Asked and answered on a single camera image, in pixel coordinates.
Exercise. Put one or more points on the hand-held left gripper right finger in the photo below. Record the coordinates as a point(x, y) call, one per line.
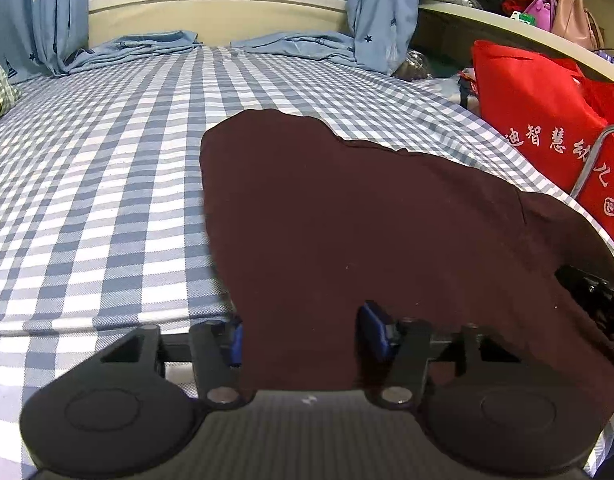
point(374, 330)

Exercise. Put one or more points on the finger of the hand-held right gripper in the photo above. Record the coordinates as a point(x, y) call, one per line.
point(594, 292)

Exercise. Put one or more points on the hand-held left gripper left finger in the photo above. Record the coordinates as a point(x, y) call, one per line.
point(235, 345)

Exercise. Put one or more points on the dark maroon t-shirt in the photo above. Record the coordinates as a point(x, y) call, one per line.
point(337, 220)

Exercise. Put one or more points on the red fabric bag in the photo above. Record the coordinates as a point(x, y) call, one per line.
point(527, 110)

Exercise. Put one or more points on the blue checked bed sheet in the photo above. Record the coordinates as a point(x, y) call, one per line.
point(112, 160)

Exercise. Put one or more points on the clear plastic bag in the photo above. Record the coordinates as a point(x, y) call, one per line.
point(414, 65)

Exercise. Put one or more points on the pink handbag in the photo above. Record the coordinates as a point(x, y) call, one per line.
point(574, 20)

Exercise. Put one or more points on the small green box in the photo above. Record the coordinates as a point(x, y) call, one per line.
point(524, 18)

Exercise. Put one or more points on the purple bag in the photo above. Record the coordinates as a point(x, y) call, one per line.
point(541, 12)

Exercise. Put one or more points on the blue star-print curtain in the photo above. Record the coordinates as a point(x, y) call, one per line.
point(52, 10)
point(382, 15)

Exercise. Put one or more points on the green checked pillow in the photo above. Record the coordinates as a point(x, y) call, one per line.
point(1, 77)

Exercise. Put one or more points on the white wall shelf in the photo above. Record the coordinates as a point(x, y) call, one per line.
point(492, 22)

